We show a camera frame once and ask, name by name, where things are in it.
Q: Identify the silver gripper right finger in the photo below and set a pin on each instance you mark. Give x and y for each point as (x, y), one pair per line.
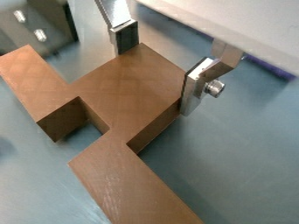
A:
(202, 78)

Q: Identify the dark grey fixture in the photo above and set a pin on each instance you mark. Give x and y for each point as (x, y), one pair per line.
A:
(39, 23)

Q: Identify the purple base block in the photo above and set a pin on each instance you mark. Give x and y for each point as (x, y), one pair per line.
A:
(274, 69)

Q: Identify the brown T-shaped block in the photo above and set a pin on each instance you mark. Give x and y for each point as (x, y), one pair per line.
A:
(128, 98)

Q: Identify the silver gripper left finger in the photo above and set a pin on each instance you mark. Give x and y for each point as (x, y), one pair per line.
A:
(122, 26)

